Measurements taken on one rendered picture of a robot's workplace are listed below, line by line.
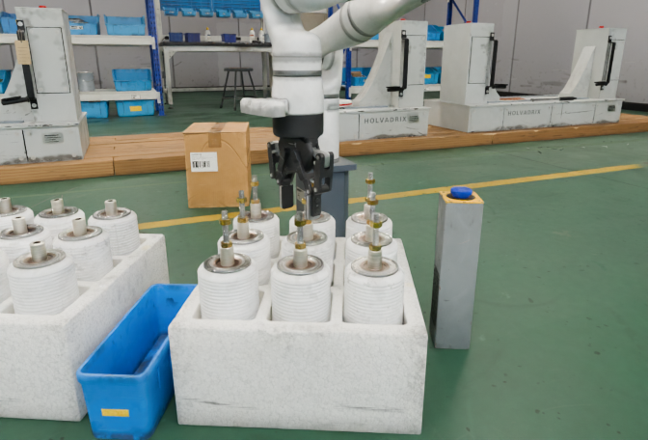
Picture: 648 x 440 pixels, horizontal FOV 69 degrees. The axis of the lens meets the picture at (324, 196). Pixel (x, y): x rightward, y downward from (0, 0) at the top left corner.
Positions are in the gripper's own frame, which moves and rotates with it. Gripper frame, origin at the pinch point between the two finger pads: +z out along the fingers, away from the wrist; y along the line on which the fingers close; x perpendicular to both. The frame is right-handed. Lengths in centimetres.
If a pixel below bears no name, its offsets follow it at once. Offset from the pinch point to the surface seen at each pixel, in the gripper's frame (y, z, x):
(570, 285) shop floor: -10, 35, -80
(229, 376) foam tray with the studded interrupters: 1.4, 25.6, 12.9
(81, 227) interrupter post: 36.3, 8.4, 23.8
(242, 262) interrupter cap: 6.0, 9.8, 7.1
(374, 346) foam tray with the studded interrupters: -13.6, 19.4, -3.5
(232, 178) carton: 106, 24, -45
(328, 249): 4.1, 11.1, -9.2
